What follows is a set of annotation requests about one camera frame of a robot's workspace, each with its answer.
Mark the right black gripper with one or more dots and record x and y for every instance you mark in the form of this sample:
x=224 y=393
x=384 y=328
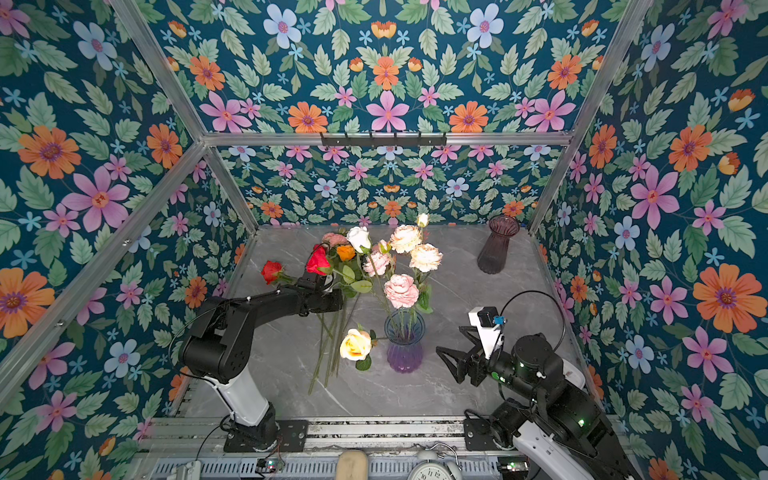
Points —
x=476 y=359

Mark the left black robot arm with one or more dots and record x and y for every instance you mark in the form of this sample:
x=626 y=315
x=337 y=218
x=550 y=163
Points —
x=217 y=349

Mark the blue purple glass vase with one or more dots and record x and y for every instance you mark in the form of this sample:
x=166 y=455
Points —
x=405 y=342

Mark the white rose stem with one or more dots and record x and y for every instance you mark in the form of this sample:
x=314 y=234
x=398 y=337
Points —
x=360 y=240

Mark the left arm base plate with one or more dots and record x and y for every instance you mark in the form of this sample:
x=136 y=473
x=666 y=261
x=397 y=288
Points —
x=271 y=435

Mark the peach peony flower stem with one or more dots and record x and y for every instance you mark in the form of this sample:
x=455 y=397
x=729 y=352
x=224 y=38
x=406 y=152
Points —
x=423 y=257

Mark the aluminium mounting rail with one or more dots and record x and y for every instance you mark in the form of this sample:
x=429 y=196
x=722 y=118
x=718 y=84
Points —
x=391 y=435

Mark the pink peony flower stem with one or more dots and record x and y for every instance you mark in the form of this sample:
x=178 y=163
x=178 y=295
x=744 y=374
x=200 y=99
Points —
x=399 y=291

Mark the black hook rail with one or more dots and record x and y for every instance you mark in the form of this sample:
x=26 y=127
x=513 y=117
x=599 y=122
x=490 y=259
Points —
x=374 y=140

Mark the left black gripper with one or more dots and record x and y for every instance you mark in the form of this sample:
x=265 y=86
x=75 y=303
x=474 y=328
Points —
x=336 y=303

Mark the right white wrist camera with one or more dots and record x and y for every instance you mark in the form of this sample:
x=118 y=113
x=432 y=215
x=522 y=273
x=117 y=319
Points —
x=489 y=324

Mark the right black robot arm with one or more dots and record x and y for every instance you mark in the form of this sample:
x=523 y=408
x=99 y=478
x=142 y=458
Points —
x=545 y=416

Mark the dark purple glass vase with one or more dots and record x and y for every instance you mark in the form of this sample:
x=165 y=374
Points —
x=493 y=256

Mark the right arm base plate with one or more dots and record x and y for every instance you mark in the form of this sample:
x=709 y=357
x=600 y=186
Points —
x=482 y=433

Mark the white alarm clock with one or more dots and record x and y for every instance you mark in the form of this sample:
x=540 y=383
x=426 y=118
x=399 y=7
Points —
x=431 y=467

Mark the cream yellow rose stem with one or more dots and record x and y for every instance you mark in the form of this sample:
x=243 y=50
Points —
x=358 y=345

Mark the beige wooden handle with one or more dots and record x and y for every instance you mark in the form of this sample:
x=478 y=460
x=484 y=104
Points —
x=352 y=465

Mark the mixed flower bunch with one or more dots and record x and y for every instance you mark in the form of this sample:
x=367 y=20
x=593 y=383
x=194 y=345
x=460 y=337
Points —
x=332 y=324

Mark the red rose stem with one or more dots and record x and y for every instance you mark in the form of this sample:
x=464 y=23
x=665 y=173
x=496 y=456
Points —
x=327 y=259

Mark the white round device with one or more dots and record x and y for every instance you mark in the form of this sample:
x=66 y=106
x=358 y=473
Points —
x=573 y=374

